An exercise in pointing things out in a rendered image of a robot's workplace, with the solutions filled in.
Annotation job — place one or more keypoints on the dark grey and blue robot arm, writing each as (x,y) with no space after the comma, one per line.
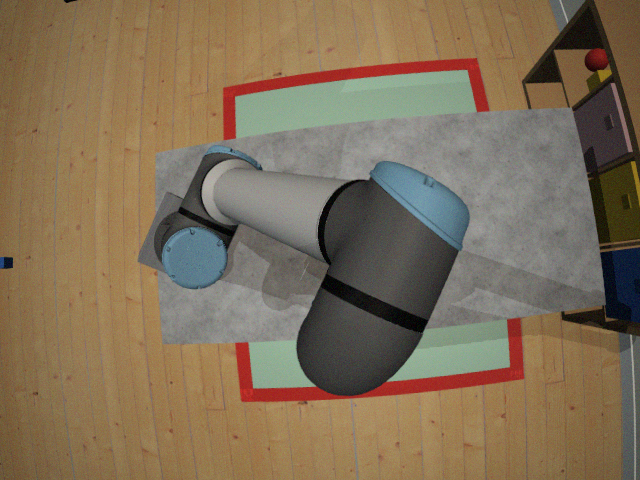
(390,244)

